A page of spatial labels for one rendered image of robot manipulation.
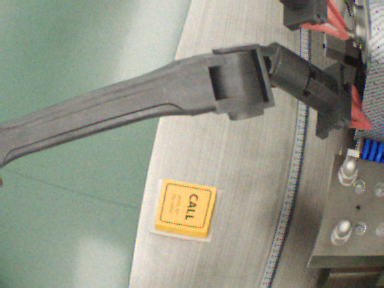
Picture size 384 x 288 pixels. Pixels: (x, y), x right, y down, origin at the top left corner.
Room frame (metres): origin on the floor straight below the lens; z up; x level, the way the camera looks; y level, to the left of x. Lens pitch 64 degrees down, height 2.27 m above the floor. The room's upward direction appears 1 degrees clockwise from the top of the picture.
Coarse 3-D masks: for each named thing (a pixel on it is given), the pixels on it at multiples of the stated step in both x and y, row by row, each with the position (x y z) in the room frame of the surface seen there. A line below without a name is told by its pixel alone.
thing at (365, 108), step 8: (368, 88) 0.63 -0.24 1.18; (376, 88) 0.63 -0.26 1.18; (368, 96) 0.63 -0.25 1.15; (376, 96) 0.63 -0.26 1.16; (368, 104) 0.63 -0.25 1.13; (376, 104) 0.63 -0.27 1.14; (368, 112) 0.63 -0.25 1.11; (376, 112) 0.63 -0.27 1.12; (368, 120) 0.63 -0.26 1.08; (376, 120) 0.63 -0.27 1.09; (376, 128) 0.62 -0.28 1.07; (360, 136) 0.63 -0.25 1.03; (368, 136) 0.63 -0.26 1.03; (376, 136) 0.62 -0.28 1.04
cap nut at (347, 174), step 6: (348, 162) 0.57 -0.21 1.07; (354, 162) 0.57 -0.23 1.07; (342, 168) 0.57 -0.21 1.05; (348, 168) 0.56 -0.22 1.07; (354, 168) 0.56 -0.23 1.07; (342, 174) 0.56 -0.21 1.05; (348, 174) 0.55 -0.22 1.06; (354, 174) 0.56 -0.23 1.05; (342, 180) 0.55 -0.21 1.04; (348, 180) 0.55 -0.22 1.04; (354, 180) 0.56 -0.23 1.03; (348, 186) 0.55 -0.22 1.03
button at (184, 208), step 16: (176, 192) 0.59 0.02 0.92; (192, 192) 0.59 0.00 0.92; (208, 192) 0.59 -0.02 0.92; (160, 208) 0.57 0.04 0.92; (176, 208) 0.57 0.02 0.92; (192, 208) 0.57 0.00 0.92; (208, 208) 0.57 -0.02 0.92; (160, 224) 0.54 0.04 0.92; (176, 224) 0.55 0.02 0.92; (192, 224) 0.55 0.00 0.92; (208, 224) 0.55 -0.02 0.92
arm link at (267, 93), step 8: (216, 48) 0.65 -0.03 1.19; (224, 48) 0.65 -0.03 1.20; (232, 48) 0.65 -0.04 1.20; (240, 48) 0.65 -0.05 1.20; (248, 48) 0.65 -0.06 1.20; (256, 48) 0.65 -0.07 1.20; (256, 56) 0.65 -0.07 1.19; (256, 64) 0.64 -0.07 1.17; (264, 64) 0.64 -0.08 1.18; (264, 72) 0.63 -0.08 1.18; (264, 80) 0.62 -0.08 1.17; (264, 88) 0.62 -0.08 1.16; (264, 96) 0.61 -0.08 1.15; (272, 96) 0.61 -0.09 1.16; (264, 104) 0.60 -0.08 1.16; (272, 104) 0.60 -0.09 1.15; (232, 112) 0.58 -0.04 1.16; (240, 112) 0.58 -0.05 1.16; (248, 112) 0.58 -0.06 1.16; (256, 112) 0.59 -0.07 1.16; (232, 120) 0.58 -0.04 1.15
